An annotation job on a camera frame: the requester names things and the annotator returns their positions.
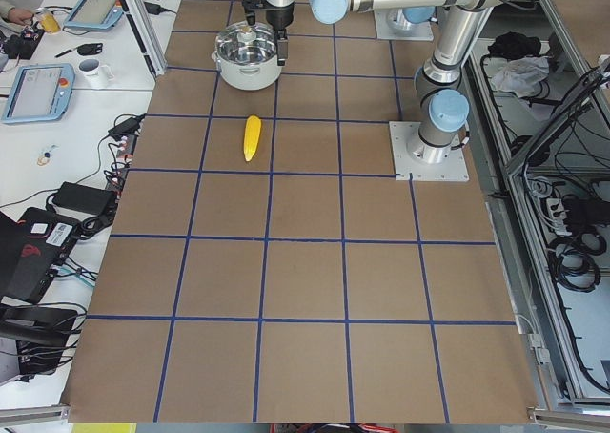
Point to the light green cooking pot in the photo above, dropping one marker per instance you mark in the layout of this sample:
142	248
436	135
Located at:
248	77

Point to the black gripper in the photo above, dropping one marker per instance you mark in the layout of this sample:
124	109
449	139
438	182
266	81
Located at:
277	17

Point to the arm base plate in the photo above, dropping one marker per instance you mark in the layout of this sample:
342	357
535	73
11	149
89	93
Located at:
414	159
407	24

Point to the aluminium frame post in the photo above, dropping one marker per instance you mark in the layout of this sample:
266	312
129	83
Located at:
145	36

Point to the glass pot lid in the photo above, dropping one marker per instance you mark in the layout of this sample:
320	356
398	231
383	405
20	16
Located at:
243	44

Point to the yellow drink glass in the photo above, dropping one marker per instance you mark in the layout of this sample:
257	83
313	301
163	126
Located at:
47	21

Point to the blue teach pendant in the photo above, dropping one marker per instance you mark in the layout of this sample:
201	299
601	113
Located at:
39	93
94	15

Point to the person hand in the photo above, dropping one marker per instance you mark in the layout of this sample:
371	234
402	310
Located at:
19	16

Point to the white mug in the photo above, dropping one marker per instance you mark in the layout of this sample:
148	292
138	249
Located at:
97	74

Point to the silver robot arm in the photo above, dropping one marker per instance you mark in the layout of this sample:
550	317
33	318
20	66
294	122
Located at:
279	15
445	108

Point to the blue teach pendant far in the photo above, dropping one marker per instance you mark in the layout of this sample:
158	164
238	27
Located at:
94	15

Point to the black power adapter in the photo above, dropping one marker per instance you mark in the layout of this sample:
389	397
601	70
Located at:
84	199

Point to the yellow corn cob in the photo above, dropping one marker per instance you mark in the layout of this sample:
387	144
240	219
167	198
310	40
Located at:
252	133

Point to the blue teach pendant near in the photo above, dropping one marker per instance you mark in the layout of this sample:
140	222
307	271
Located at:
39	93

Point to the black and white cloth pile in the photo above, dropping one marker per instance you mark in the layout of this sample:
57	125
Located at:
525	66

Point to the black docking box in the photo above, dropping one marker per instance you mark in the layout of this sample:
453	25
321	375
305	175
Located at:
38	336

